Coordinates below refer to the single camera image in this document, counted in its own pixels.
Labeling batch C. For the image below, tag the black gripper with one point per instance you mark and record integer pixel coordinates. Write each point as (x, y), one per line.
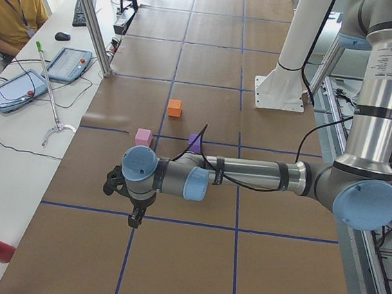
(140, 204)

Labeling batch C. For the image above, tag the orange foam cube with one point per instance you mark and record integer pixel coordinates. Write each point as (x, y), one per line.
(174, 108)

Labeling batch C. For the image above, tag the silver UR robot arm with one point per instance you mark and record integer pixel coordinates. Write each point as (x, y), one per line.
(356, 188)

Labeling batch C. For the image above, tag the pink foam cube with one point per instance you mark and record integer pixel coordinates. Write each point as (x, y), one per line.
(143, 137)

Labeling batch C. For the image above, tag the purple foam cube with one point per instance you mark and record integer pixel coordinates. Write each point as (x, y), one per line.
(194, 143)

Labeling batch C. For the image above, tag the reacher grabber stick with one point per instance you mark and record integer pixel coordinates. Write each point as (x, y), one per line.
(59, 127)

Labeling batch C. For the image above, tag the white side desk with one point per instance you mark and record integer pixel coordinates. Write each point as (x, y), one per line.
(26, 167)

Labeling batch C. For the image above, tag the brown paper table cover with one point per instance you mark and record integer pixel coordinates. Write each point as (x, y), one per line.
(183, 65)

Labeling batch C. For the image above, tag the far blue teach pendant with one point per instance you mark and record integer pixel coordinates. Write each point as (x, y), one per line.
(68, 65)

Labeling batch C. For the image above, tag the blue teach pendant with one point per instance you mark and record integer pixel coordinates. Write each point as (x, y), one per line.
(20, 90)
(68, 65)

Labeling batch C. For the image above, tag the near blue teach pendant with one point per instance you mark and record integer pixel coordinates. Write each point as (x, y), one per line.
(20, 90)

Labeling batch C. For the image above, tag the black computer mouse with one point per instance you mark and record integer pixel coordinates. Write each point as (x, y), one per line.
(62, 36)

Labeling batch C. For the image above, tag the black keyboard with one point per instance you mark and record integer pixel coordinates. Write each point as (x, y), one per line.
(79, 17)

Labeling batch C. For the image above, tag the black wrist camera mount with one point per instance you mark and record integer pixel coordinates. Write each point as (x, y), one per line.
(115, 182)

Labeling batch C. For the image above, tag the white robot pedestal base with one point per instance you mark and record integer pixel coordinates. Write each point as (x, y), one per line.
(281, 89)

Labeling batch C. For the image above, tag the aluminium frame post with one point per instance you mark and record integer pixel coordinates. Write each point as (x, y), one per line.
(96, 38)

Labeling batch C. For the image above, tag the aluminium frame rail right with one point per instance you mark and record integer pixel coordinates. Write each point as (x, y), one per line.
(366, 255)

